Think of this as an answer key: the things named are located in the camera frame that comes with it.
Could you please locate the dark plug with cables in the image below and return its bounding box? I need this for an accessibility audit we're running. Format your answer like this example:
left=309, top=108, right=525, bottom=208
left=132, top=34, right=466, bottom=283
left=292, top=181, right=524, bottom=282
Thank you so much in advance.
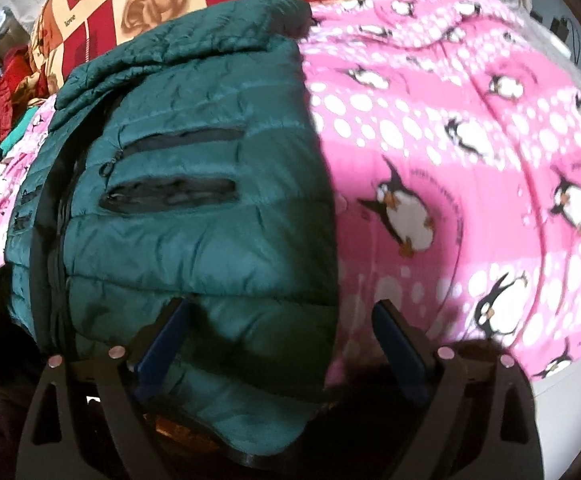
left=533, top=10, right=581, bottom=76

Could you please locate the green cloth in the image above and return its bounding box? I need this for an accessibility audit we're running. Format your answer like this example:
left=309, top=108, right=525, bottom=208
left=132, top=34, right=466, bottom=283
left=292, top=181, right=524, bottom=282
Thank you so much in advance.
left=0, top=105, right=38, bottom=171

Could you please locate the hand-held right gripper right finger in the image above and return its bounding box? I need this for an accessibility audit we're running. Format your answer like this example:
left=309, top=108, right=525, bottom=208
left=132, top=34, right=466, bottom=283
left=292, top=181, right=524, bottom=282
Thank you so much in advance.
left=373, top=299, right=542, bottom=480

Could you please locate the red orange rose checked quilt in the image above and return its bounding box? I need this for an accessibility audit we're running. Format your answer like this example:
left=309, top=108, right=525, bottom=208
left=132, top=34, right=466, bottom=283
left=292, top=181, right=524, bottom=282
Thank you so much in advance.
left=28, top=0, right=463, bottom=96

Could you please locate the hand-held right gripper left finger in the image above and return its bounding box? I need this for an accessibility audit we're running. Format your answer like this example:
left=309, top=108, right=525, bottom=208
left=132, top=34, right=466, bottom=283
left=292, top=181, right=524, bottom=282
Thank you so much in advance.
left=23, top=297, right=191, bottom=480

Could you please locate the teal quilted puffer jacket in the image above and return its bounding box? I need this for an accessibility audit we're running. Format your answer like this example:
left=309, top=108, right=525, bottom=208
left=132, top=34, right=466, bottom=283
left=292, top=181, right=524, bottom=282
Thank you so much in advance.
left=4, top=0, right=343, bottom=466

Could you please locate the pink penguin print blanket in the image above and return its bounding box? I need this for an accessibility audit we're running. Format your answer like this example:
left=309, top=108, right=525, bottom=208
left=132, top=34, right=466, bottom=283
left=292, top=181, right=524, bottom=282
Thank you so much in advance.
left=0, top=0, right=581, bottom=381

